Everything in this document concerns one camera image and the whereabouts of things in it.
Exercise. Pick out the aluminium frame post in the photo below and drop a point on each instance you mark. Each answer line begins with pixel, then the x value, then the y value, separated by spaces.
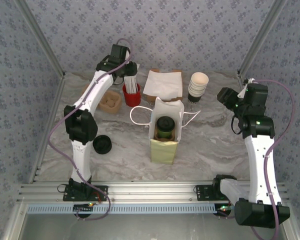
pixel 40 37
pixel 262 37

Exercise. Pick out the black cup lid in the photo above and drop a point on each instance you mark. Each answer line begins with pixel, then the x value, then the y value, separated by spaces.
pixel 165 123

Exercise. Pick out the white yellow paper bag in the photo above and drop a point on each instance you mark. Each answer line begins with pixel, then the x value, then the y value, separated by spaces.
pixel 163 153

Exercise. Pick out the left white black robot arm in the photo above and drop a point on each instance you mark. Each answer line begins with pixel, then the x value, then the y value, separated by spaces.
pixel 80 160

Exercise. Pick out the stack of black lids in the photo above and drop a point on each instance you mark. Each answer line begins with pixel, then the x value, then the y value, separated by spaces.
pixel 102 145

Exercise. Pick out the stack of paper cups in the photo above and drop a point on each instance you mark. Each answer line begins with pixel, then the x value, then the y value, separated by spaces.
pixel 197 86

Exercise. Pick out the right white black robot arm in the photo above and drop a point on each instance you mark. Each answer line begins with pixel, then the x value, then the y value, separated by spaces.
pixel 260 170

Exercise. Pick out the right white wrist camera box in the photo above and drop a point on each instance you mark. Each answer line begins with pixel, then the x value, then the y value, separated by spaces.
pixel 242 92

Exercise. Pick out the small black controller board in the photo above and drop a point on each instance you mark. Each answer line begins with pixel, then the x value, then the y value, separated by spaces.
pixel 223 209
pixel 82 208

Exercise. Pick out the white napkins on brown tray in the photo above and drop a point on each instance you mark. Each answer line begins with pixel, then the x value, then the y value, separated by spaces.
pixel 150 97

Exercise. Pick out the aluminium front frame rail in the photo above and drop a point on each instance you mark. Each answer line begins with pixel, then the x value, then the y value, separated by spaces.
pixel 150 190

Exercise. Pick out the brown pulp cup carrier stack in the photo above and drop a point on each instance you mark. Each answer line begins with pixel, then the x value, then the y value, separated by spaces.
pixel 111 107

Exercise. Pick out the aluminium frame leg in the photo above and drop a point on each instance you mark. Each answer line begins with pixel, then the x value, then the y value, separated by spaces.
pixel 13 222
pixel 291 232

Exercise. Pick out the red straw holder cup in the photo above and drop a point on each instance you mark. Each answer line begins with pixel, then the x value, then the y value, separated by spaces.
pixel 132 100

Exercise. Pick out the white wrapped straw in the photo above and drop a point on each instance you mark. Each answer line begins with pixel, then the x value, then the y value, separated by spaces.
pixel 136 83
pixel 130 85
pixel 127 85

